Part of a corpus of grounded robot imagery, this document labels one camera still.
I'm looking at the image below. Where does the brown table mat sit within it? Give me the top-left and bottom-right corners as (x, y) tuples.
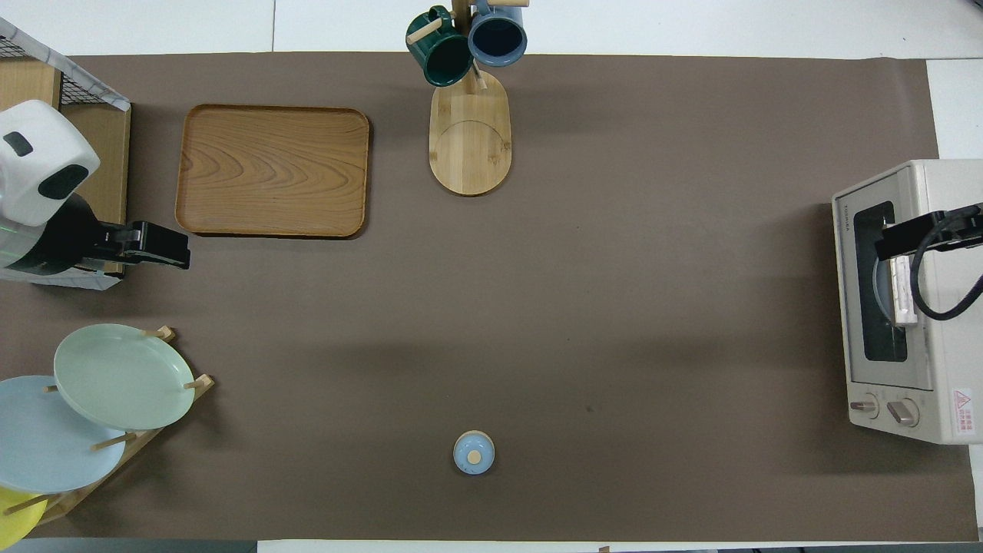
(0, 52), (978, 542)

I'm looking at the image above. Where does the wooden mug tree stand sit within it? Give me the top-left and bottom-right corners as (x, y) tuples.
(407, 0), (531, 197)

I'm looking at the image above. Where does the black wire basket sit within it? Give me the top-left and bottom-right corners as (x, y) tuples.
(0, 35), (108, 108)

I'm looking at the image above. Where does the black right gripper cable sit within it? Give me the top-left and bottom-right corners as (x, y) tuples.
(909, 204), (983, 322)

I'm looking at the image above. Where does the blue mug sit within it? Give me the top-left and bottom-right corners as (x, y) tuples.
(467, 0), (529, 68)

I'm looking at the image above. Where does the black wire rack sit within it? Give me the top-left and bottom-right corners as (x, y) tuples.
(0, 58), (132, 291)

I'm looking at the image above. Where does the wooden plate rack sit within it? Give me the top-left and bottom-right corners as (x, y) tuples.
(23, 326), (216, 527)

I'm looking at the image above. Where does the dark green mug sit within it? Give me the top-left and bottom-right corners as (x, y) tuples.
(405, 6), (475, 88)

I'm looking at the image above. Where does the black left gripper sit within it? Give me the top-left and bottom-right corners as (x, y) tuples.
(73, 201), (191, 275)

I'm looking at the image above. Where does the rectangular wooden tray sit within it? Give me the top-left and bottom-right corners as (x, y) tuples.
(175, 104), (371, 239)

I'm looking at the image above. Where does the cream toaster oven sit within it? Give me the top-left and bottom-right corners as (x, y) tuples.
(832, 159), (983, 445)

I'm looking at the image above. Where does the pale green plate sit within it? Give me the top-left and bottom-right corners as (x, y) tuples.
(53, 323), (196, 431)

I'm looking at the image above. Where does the yellow plate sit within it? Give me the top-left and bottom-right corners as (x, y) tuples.
(0, 485), (48, 552)

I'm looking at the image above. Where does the light blue racked plate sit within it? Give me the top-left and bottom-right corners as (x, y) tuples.
(0, 376), (127, 494)

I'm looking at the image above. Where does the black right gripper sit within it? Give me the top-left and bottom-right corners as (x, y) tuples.
(875, 203), (983, 262)

